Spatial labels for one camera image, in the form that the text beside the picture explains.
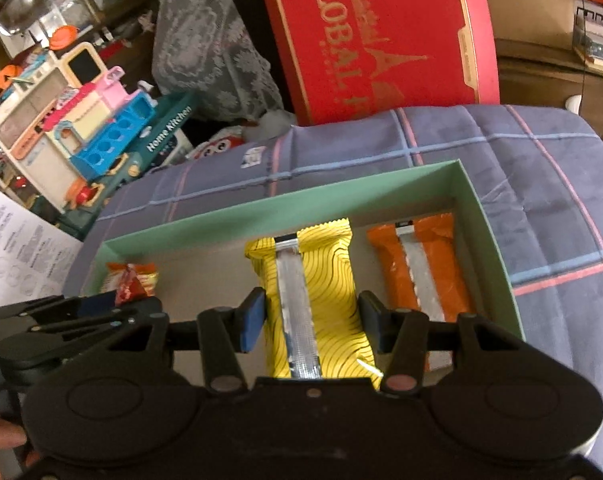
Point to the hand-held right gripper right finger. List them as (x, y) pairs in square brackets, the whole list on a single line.
[(372, 325)]

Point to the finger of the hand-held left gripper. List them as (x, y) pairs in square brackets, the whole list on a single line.
[(81, 342), (96, 305)]

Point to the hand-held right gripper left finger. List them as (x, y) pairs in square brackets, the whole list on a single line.
[(251, 322)]

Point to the orange red snack packet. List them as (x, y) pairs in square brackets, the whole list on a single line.
[(136, 277)]

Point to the yellow wavy-striped snack packet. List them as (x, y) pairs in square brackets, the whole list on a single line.
[(326, 280)]

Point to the green cardboard box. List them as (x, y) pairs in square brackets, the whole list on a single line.
[(281, 200)]

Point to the person's left hand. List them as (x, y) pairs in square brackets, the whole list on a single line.
[(1, 435)]

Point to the orange silver-seamed snack packet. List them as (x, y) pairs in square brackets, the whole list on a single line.
[(441, 270)]

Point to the white printed instruction sheet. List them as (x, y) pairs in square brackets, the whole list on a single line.
[(16, 250)]

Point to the blue toy tray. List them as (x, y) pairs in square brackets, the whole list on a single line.
[(111, 145)]

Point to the white red plastic bag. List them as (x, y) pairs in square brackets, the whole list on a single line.
[(221, 145)]

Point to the teal toy carton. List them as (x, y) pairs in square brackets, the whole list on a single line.
[(166, 130)]

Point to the cream pink toy kitchen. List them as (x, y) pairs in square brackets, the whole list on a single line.
[(36, 125)]

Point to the plaid blue blanket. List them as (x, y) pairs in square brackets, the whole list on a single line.
[(531, 185)]

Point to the orange toy pumpkin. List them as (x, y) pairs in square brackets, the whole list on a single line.
[(6, 80)]

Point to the orange toy bowl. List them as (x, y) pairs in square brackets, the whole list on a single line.
[(64, 37)]

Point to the grey lace cloth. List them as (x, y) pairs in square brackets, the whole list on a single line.
[(206, 50)]

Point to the red box with gold print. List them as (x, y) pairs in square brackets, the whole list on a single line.
[(406, 10)]

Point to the brown cardboard box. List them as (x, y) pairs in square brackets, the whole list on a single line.
[(526, 5)]

